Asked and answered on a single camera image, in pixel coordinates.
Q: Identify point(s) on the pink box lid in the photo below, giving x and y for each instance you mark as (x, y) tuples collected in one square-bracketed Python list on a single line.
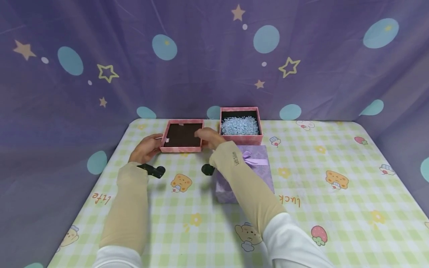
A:
[(182, 136)]

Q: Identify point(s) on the pink gift box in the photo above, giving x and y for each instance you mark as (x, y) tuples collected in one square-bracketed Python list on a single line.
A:
[(240, 126)]

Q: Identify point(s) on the person's right hand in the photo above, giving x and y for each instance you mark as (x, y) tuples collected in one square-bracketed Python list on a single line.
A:
[(211, 138)]

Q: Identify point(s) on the person's left thumb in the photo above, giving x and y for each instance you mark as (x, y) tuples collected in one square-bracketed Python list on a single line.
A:
[(156, 137)]

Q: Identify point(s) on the black wrist band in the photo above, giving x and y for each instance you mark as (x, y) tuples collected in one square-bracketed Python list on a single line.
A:
[(152, 170), (207, 169)]

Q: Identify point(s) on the pale blue shredded paper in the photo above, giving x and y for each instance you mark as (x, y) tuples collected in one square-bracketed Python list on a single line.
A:
[(240, 125)]

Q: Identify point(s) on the person's right fingers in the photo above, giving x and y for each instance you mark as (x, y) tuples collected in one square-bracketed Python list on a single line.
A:
[(202, 134)]

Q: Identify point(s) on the person's left forearm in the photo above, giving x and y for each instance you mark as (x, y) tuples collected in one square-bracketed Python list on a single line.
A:
[(124, 212)]

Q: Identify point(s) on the purple gift box with bow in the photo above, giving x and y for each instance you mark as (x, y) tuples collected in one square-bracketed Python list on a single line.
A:
[(251, 167)]

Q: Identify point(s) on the person's left fingers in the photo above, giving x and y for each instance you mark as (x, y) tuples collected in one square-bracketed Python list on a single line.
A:
[(157, 149)]

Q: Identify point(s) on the person's left hand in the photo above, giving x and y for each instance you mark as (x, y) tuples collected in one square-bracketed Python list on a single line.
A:
[(145, 147)]

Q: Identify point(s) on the person's right forearm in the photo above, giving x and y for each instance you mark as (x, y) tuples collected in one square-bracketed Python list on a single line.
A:
[(258, 193)]

